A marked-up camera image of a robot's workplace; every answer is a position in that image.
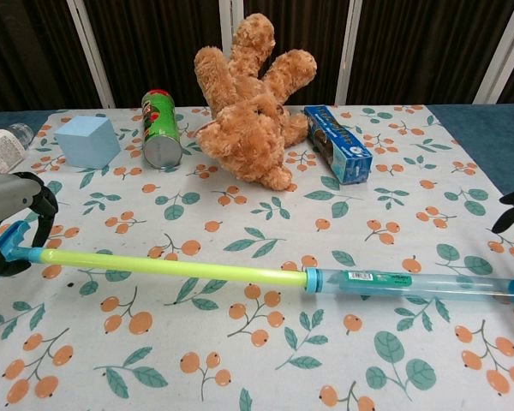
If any blue yellow water pump toy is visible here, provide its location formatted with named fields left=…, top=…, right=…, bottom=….
left=0, top=220, right=514, bottom=307

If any green chip can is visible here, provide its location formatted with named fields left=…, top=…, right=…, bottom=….
left=140, top=88, right=184, bottom=169

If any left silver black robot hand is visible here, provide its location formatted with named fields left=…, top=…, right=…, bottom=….
left=0, top=169, right=59, bottom=277

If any floral print tablecloth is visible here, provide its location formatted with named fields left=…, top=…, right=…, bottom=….
left=0, top=104, right=514, bottom=411

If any white frame post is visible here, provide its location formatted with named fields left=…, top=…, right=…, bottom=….
left=336, top=0, right=365, bottom=106
left=475, top=0, right=514, bottom=106
left=66, top=0, right=116, bottom=109
left=219, top=0, right=244, bottom=82

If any clear plastic bottle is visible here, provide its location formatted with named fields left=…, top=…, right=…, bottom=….
left=0, top=122, right=35, bottom=175

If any light blue foam cube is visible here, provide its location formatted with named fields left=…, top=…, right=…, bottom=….
left=53, top=115, right=122, bottom=168

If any blue cardboard box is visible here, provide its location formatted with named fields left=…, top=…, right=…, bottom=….
left=303, top=104, right=374, bottom=186

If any brown plush teddy bear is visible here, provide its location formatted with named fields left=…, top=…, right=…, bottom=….
left=194, top=12, right=318, bottom=192

